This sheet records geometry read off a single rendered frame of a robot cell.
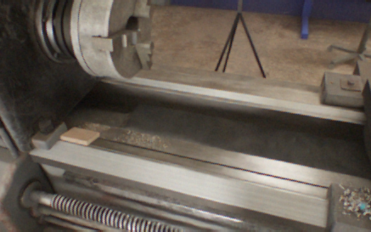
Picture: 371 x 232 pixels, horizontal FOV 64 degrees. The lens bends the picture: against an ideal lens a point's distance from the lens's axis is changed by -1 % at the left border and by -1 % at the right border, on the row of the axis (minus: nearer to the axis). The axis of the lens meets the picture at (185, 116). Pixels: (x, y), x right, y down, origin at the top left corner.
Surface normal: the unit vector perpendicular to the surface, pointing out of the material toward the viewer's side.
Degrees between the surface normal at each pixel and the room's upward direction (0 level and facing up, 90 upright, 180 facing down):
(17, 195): 90
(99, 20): 56
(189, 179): 36
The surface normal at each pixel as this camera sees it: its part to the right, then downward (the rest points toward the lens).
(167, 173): -0.20, -0.26
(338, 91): -0.03, -0.76
